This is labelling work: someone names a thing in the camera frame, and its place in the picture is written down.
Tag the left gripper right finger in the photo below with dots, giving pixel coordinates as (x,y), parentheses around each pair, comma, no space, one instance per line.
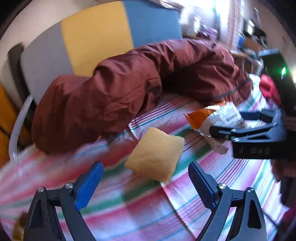
(205,185)

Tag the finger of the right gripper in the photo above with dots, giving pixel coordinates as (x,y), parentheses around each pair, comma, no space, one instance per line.
(220,132)
(265,115)

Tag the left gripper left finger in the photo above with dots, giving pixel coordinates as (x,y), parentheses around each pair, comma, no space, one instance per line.
(86,184)

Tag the orange white snack bag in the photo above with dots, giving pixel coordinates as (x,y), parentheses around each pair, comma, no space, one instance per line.
(224,114)

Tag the right hand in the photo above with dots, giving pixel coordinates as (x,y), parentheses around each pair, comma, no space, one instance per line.
(284,173)

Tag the red cloth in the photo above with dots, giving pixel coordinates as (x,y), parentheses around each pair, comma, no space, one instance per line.
(269,90)

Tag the striped bed sheet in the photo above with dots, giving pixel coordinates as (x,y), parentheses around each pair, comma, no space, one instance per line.
(126,206)

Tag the yellow sponge block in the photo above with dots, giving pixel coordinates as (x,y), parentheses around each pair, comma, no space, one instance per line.
(156,155)

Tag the wooden side desk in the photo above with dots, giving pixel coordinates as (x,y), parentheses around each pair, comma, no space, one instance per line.
(246,55)

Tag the maroon jacket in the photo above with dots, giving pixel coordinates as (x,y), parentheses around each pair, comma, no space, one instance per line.
(77,110)

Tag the magenta garment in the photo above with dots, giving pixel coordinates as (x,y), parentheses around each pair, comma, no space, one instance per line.
(286,228)

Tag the grey yellow blue chair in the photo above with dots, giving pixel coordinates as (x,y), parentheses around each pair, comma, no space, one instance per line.
(76,44)

